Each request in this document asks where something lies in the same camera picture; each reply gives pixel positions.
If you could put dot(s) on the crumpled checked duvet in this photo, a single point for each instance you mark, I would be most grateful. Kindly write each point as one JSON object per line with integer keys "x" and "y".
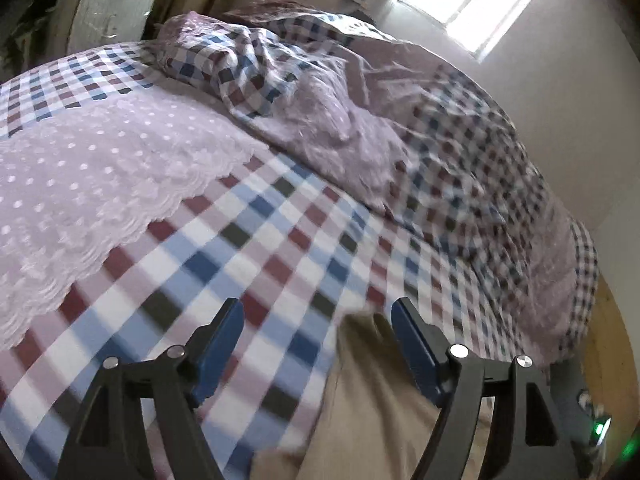
{"x": 375, "y": 110}

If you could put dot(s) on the wooden headboard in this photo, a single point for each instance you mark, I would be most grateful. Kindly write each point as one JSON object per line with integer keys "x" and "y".
{"x": 610, "y": 340}

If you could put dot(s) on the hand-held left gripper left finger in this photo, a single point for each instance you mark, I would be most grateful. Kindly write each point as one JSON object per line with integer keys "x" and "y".
{"x": 222, "y": 347}

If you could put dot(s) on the beige garment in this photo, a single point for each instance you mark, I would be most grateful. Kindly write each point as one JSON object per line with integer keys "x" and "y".
{"x": 370, "y": 410}

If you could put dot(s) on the white ribbed radiator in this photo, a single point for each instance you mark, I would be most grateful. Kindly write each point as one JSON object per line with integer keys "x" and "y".
{"x": 105, "y": 10}

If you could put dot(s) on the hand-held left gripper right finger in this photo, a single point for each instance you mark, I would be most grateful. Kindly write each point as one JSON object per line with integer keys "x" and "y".
{"x": 412, "y": 355}

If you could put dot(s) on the checked and lilac pillow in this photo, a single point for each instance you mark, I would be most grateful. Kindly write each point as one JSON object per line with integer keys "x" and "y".
{"x": 565, "y": 285}

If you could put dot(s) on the window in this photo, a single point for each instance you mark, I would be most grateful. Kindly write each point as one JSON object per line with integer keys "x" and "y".
{"x": 475, "y": 0}

